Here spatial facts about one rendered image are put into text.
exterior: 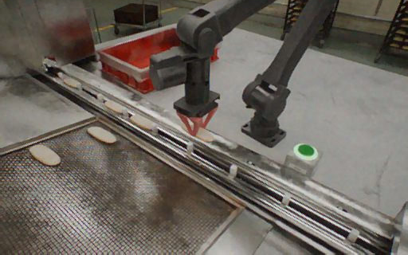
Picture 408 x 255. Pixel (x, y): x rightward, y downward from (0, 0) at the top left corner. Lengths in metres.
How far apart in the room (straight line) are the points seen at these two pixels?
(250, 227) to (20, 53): 1.04
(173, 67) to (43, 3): 0.80
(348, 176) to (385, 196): 0.09
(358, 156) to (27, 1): 1.23
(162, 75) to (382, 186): 0.61
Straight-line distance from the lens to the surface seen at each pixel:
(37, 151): 0.71
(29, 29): 1.23
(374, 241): 0.65
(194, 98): 0.58
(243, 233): 0.52
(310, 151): 0.69
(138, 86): 1.06
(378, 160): 0.89
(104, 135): 0.72
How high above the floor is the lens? 1.34
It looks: 36 degrees down
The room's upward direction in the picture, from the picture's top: straight up
